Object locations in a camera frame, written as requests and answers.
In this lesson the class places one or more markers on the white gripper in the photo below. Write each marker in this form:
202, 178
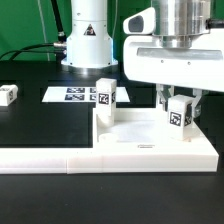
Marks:
199, 67

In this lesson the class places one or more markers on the white square tabletop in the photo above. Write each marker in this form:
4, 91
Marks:
140, 127

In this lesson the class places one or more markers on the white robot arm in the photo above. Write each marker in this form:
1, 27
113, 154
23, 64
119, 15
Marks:
173, 43

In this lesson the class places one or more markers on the white tag marker sheet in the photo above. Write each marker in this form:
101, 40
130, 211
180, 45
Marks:
70, 94

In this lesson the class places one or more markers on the white L-shaped obstacle fence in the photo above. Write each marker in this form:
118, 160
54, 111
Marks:
196, 156

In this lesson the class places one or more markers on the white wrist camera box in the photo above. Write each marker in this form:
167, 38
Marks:
142, 23

